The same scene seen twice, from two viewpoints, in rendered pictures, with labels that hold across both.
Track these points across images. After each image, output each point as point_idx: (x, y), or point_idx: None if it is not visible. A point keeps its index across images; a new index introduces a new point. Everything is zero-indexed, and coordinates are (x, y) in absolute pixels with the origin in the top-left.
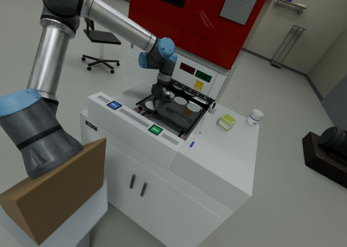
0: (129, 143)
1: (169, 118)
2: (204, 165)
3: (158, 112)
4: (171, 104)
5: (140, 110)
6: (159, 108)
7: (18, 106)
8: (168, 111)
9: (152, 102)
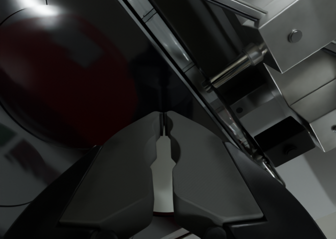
0: None
1: (47, 2)
2: None
3: (145, 96)
4: (6, 182)
5: (275, 128)
6: (141, 121)
7: None
8: (49, 108)
9: (158, 199)
